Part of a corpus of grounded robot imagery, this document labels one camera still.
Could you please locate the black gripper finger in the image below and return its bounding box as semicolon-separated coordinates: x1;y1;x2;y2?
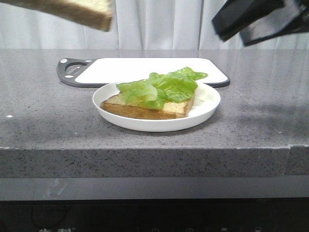
240;0;309;46
211;0;284;42

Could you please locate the green lettuce leaf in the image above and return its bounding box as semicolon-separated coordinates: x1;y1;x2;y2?
116;67;208;109

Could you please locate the bread slice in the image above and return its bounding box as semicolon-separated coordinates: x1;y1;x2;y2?
100;93;195;120
1;0;113;31

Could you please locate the white round plate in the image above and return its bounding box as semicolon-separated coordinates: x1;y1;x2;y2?
92;83;221;132

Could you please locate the white curtain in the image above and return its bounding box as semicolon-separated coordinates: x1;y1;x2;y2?
0;0;309;51

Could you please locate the white cutting board grey rim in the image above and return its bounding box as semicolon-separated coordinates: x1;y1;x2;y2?
56;58;230;88

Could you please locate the black appliance under counter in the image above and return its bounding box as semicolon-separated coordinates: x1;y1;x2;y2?
0;198;309;232

